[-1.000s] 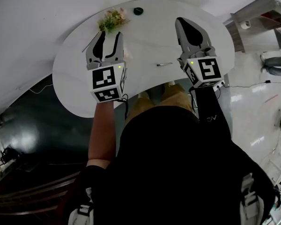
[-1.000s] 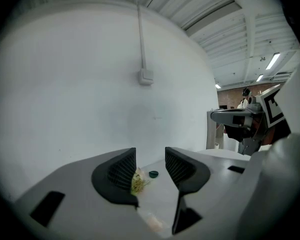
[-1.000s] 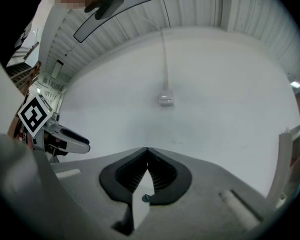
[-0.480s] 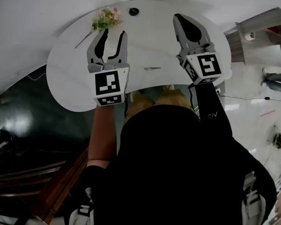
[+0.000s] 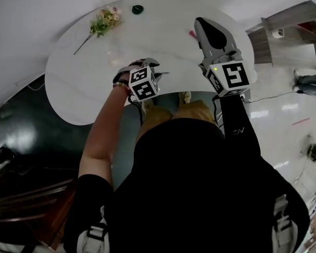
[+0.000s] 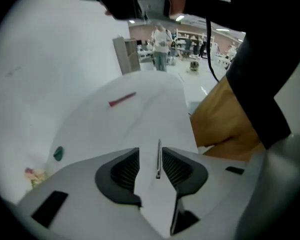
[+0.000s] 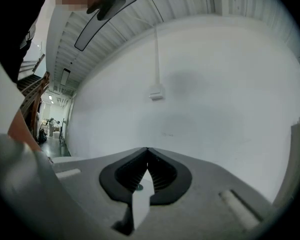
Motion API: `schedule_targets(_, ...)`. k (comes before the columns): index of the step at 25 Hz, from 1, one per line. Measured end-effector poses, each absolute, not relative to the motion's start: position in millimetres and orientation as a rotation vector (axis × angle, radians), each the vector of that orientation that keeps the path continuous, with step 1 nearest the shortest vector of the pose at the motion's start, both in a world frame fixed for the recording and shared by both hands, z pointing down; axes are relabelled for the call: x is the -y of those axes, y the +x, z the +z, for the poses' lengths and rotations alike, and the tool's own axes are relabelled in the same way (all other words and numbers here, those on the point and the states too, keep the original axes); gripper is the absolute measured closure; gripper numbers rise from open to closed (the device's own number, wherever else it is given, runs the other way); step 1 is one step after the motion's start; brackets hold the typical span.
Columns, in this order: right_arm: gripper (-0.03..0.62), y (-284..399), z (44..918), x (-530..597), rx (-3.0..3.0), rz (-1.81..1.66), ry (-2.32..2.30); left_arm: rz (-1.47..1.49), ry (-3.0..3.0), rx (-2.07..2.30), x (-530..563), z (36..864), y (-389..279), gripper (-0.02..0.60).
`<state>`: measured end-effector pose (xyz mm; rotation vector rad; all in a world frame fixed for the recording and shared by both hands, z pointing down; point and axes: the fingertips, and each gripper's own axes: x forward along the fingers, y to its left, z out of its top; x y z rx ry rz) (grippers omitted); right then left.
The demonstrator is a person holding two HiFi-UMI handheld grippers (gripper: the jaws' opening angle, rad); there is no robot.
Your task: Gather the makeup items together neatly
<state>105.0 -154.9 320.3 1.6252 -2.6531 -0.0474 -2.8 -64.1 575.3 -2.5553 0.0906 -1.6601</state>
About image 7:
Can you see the short ceiling light panel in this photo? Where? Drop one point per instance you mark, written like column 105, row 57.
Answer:
column 65, row 77

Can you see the black head-mounted camera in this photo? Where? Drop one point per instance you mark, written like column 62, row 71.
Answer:
column 107, row 6

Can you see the long ceiling light panel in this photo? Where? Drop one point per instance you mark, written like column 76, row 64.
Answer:
column 90, row 32

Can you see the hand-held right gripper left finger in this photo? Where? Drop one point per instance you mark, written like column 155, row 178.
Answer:
column 90, row 184

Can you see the background lab equipment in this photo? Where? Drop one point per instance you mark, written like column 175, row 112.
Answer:
column 51, row 130

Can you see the person's left forearm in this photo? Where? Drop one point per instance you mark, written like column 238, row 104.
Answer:
column 22, row 131

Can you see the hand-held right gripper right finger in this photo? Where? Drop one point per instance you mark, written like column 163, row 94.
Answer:
column 210, row 184

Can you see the person's black shirt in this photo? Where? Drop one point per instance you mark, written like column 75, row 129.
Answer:
column 5, row 21

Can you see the dark green round cap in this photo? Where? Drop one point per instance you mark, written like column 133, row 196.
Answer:
column 140, row 187

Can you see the dark wooden staircase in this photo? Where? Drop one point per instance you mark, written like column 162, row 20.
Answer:
column 38, row 94

